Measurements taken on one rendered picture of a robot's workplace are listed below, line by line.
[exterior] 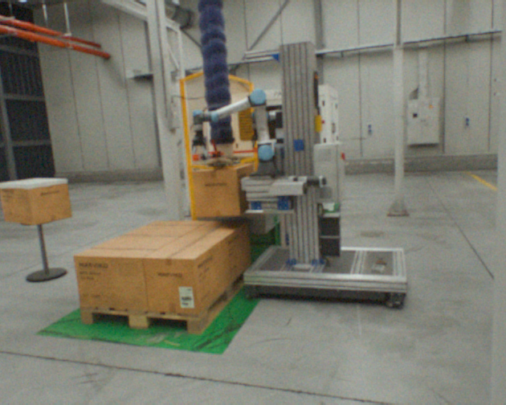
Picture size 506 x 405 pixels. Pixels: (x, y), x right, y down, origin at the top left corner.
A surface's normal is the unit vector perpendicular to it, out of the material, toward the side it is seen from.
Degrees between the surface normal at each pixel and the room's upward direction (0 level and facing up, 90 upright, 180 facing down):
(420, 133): 90
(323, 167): 90
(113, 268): 90
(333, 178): 90
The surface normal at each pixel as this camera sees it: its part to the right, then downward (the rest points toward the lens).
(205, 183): -0.23, 0.17
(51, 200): 0.82, 0.04
